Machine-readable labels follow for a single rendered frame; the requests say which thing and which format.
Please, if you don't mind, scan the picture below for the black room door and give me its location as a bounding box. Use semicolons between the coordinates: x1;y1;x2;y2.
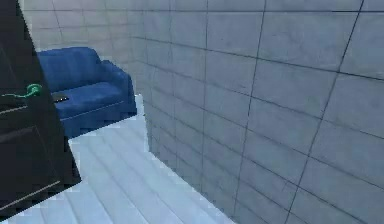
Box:
0;0;82;212

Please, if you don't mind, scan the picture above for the black flat remote control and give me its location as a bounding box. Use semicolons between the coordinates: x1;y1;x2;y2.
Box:
52;93;70;103

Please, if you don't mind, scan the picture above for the green door handle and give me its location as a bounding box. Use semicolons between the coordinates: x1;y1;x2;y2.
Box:
1;83;44;99

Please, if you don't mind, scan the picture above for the blue sofa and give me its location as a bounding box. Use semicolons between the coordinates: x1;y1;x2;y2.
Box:
36;46;138;139

